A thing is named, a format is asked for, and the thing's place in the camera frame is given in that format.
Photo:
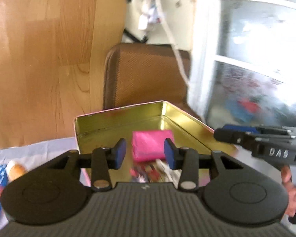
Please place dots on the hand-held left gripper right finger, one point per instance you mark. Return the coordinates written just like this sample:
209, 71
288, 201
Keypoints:
169, 154

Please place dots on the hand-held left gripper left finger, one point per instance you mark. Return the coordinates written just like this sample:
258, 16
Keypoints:
120, 153

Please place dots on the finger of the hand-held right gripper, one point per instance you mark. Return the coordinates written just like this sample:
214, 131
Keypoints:
233, 137
239, 127

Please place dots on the pink fabric pouch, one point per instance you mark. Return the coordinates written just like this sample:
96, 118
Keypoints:
148, 145

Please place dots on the pink biscuit tin box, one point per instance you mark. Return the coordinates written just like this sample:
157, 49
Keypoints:
113, 121

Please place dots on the person's right hand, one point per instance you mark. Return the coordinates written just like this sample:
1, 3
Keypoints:
292, 197

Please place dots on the blurred blue red toy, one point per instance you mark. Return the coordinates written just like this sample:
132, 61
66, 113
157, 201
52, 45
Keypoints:
246, 107

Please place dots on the brown mesh chair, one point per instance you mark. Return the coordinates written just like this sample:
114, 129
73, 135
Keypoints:
143, 79

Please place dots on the striped grey white cloth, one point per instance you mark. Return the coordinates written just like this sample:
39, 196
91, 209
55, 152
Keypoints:
39, 150

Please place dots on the frosted glass door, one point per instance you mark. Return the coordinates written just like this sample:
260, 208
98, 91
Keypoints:
256, 29

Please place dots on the white orange pill bottle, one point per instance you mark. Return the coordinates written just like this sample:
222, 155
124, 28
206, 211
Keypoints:
16, 169

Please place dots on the white power strip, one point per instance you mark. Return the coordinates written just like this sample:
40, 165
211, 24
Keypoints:
148, 17

